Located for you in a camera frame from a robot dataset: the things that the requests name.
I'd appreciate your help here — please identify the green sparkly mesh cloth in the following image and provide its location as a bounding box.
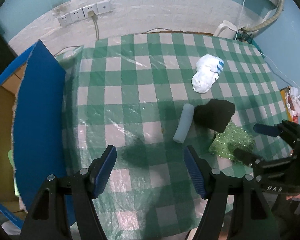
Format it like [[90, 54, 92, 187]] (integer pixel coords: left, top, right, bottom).
[[209, 121, 255, 160]]

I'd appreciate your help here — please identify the black cloth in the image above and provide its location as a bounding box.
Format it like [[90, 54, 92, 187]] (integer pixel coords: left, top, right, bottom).
[[193, 99, 235, 133]]

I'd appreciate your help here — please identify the white blue striped cloth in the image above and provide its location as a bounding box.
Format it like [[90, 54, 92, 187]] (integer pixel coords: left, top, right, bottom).
[[191, 54, 224, 94]]

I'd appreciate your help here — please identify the teal plastic basket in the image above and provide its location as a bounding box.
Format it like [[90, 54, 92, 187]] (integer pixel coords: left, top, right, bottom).
[[234, 29, 264, 55]]

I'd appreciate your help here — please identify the green checkered tablecloth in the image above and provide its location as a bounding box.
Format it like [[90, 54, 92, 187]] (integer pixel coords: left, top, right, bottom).
[[56, 33, 290, 239]]

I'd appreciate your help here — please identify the blue cardboard box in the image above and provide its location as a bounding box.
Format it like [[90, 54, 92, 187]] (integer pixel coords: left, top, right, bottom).
[[0, 41, 66, 228]]

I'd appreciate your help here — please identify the white electric kettle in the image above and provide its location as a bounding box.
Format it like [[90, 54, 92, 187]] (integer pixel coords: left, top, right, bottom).
[[213, 20, 238, 40]]

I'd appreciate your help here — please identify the corrugated grey hose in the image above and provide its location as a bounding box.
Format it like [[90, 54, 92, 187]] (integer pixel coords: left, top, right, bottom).
[[241, 0, 285, 32]]

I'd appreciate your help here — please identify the thin white cable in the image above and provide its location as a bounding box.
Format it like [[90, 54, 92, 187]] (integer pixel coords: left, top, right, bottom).
[[233, 0, 249, 42]]

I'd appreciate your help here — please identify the grey plug cable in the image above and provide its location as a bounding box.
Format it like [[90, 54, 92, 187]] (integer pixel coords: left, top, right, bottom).
[[87, 11, 101, 42]]

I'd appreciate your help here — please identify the white wall socket strip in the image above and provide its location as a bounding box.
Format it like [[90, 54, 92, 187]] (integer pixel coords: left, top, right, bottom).
[[58, 0, 113, 27]]

